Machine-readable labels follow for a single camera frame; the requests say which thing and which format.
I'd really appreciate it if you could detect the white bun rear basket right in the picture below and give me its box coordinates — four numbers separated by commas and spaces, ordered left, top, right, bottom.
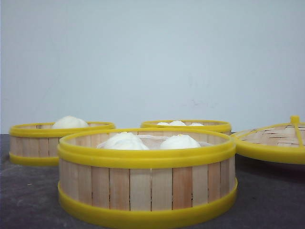
190, 123, 204, 126

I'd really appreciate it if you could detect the left white bun front basket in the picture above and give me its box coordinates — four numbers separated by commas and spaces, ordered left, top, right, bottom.
96, 132, 149, 150

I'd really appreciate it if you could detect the right white bun front basket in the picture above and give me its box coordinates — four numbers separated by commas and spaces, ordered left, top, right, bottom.
160, 135, 201, 149

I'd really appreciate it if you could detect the white bun rear basket left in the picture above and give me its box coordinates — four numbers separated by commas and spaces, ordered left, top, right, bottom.
157, 122, 170, 125

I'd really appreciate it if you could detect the bamboo steamer lid yellow rim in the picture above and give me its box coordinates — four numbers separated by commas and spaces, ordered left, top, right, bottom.
232, 115, 305, 165

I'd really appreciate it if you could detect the bamboo steamer basket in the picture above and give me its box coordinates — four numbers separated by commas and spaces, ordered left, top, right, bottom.
141, 120, 232, 135
58, 128, 238, 229
9, 121, 115, 167

